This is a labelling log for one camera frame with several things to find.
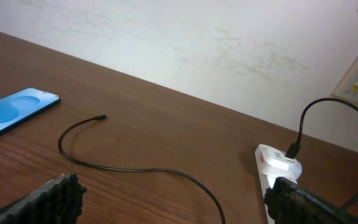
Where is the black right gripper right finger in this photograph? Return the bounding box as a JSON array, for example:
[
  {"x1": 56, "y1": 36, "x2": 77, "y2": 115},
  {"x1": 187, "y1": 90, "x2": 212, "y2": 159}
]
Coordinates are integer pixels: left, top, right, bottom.
[{"x1": 264, "y1": 177, "x2": 358, "y2": 224}]

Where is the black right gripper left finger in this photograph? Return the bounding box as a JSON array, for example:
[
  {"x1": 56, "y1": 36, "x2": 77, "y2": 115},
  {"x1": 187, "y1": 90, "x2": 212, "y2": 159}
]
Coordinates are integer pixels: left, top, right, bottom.
[{"x1": 0, "y1": 174, "x2": 87, "y2": 224}]

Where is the black USB charging cable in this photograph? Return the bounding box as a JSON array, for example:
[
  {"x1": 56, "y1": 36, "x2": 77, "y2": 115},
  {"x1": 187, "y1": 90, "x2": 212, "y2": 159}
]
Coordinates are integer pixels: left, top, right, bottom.
[{"x1": 58, "y1": 97, "x2": 358, "y2": 224}]

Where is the blue Samsung smartphone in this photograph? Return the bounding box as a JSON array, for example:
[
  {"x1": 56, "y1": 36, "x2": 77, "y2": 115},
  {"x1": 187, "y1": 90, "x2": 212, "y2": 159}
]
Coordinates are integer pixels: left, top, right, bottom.
[{"x1": 0, "y1": 88, "x2": 60, "y2": 136}]

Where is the white charger adapter plug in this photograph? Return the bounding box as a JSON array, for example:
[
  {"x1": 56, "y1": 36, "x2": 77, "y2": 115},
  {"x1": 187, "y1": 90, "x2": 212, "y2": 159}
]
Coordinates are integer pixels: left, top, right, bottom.
[{"x1": 255, "y1": 144, "x2": 302, "y2": 180}]

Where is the white power strip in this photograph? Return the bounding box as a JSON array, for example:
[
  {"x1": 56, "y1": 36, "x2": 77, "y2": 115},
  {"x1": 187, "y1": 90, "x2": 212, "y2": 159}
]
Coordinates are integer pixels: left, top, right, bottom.
[{"x1": 254, "y1": 144, "x2": 298, "y2": 224}]

